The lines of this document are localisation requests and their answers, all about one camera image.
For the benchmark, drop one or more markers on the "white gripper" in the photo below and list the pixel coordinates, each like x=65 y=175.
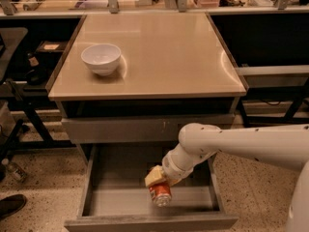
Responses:
x=170 y=168

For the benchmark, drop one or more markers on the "orange coke can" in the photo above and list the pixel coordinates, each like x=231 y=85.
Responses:
x=160 y=194

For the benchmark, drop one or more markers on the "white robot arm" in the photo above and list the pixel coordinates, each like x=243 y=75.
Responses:
x=286 y=146

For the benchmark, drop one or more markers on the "closed grey top drawer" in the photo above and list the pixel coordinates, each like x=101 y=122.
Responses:
x=136 y=128

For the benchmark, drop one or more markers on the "open grey middle drawer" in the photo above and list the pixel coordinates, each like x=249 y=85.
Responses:
x=115 y=198

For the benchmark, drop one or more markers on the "grey drawer cabinet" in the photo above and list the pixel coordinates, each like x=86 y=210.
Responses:
x=172 y=65

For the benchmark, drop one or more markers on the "white bowl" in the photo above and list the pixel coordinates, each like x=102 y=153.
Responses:
x=102 y=58

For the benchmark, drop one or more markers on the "clear plastic bottle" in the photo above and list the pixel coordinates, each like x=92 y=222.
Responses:
x=14 y=170

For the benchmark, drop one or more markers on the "black shoe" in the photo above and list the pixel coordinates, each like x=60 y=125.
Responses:
x=11 y=205

